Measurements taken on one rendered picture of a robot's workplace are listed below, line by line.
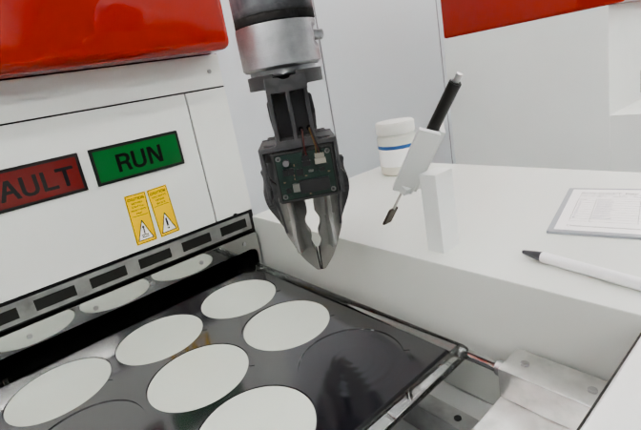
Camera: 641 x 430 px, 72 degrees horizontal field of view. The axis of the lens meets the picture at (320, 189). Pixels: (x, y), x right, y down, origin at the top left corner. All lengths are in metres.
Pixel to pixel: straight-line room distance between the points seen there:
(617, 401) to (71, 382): 0.49
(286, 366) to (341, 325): 0.08
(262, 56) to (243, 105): 2.02
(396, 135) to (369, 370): 0.46
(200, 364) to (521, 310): 0.32
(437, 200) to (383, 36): 2.76
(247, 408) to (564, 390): 0.25
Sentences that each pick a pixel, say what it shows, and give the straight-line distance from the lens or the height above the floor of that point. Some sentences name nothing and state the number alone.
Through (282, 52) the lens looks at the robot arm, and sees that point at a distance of 0.40.
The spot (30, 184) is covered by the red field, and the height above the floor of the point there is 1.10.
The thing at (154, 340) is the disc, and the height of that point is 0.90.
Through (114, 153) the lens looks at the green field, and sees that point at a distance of 0.63.
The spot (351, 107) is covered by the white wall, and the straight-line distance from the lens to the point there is 2.90.
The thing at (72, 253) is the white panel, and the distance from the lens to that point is 0.64.
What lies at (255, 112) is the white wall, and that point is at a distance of 2.46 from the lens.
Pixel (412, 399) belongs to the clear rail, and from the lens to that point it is 0.40.
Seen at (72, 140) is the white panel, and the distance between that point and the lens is 0.62.
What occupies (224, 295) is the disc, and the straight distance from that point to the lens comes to 0.63.
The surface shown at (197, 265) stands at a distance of 0.68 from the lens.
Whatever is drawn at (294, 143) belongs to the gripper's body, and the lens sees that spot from 0.39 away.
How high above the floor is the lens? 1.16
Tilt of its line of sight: 15 degrees down
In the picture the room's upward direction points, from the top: 10 degrees counter-clockwise
